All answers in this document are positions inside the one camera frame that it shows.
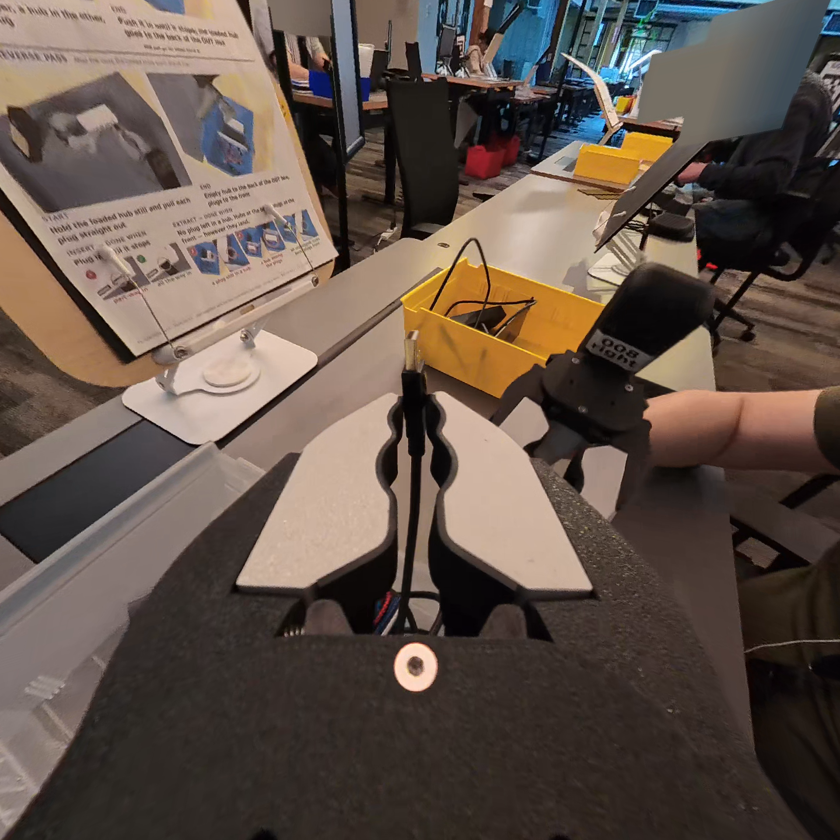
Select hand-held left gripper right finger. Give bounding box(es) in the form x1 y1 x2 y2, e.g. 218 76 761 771
425 391 595 601

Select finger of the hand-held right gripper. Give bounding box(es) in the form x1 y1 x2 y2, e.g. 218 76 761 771
528 423 580 465

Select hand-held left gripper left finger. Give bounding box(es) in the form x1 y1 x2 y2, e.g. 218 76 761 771
235 392 401 599

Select long black usb hub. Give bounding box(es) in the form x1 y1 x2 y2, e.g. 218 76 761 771
492 302 536 342

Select yellow plastic bin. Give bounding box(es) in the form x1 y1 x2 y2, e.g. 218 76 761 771
400 257 608 399

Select gold plug usb cable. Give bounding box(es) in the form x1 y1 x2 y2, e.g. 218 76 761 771
387 330 447 637

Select clear plastic bin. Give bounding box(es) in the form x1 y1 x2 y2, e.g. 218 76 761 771
0 441 263 840

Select person's right forearm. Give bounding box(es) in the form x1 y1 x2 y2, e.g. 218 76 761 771
643 388 821 473

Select white tilted board stand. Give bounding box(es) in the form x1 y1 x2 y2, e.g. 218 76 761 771
587 210 647 286

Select white stand base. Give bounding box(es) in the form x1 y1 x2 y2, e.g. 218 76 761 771
121 328 319 446

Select black mesh wrist pad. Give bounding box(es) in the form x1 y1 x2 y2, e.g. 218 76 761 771
646 213 697 244

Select black tilted board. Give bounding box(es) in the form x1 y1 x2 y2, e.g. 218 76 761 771
594 141 706 253

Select small yellow bin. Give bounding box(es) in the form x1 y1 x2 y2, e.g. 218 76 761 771
574 144 641 186
620 131 673 164

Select person's olive shirt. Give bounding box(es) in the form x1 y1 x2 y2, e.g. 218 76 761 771
814 386 840 473

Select red storage bin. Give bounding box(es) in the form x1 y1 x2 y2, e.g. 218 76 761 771
465 134 522 180

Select black office chair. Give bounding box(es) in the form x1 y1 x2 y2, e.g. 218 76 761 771
696 157 840 342
386 77 460 240

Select person's olive pants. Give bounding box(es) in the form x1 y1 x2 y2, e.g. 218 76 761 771
738 545 840 840

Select curved white sheet board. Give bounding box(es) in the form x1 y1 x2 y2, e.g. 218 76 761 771
561 52 624 145

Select wooden sheet board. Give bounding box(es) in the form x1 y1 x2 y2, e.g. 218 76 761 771
0 92 337 389

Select brown wooden desk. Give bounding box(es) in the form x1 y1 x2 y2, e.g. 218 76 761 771
292 92 388 111

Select printed instruction sheet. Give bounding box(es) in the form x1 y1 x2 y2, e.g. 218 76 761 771
0 0 339 358

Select blue storage bin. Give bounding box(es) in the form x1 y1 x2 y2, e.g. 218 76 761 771
308 71 371 101

